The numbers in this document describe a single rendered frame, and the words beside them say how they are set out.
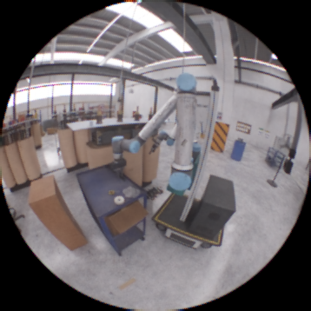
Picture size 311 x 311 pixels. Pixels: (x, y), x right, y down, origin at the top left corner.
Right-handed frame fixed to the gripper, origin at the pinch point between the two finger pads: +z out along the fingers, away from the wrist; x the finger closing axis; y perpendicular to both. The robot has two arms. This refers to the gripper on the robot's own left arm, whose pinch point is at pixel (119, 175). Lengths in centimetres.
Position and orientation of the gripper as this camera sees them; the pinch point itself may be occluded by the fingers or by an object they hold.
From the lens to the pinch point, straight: 100.9
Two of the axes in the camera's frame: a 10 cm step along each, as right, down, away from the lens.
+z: -0.8, 9.2, 3.8
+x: -6.8, 2.3, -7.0
